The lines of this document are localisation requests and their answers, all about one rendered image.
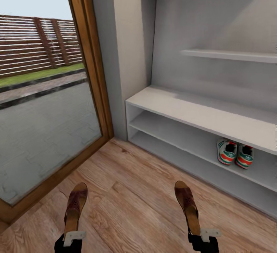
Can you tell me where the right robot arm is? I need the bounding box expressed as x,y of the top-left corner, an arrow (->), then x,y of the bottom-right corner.
188,227 -> 221,253

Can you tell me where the gym shoe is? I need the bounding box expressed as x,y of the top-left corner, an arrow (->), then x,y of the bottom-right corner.
217,137 -> 237,165
235,142 -> 254,169

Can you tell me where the sandal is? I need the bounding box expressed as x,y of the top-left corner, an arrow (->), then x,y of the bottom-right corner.
63,183 -> 88,239
174,181 -> 201,236

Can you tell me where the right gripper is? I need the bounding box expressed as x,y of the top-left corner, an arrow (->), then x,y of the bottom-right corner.
188,228 -> 219,253

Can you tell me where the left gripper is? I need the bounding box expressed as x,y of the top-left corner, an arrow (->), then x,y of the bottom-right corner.
54,234 -> 82,253

